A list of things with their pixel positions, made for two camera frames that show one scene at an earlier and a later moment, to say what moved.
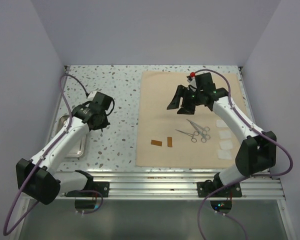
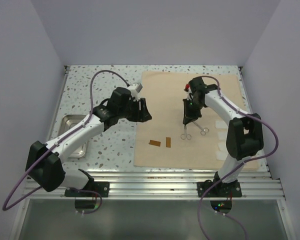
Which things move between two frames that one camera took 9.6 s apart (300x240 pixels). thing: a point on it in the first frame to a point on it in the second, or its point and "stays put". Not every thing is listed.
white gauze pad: x=225 y=134 stays put
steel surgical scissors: x=204 y=130 stays put
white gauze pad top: x=220 y=123 stays put
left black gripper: x=100 y=124 to x=138 y=110
